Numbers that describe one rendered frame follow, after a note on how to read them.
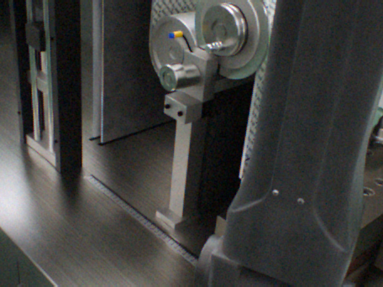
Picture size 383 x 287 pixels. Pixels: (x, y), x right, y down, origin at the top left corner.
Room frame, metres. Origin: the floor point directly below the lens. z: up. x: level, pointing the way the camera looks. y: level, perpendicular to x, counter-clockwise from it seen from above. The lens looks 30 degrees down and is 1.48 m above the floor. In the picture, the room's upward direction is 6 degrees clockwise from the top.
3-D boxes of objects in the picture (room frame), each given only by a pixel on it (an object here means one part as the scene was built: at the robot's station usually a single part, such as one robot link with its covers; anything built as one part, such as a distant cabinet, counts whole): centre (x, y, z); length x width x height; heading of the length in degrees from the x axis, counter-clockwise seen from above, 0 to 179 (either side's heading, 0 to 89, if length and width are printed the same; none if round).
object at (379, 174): (0.76, -0.28, 1.00); 0.40 x 0.16 x 0.06; 136
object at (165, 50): (0.94, -0.04, 1.17); 0.26 x 0.12 x 0.12; 136
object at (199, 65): (0.76, 0.01, 1.05); 0.06 x 0.05 x 0.31; 136
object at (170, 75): (0.73, 0.04, 1.18); 0.04 x 0.02 x 0.04; 46
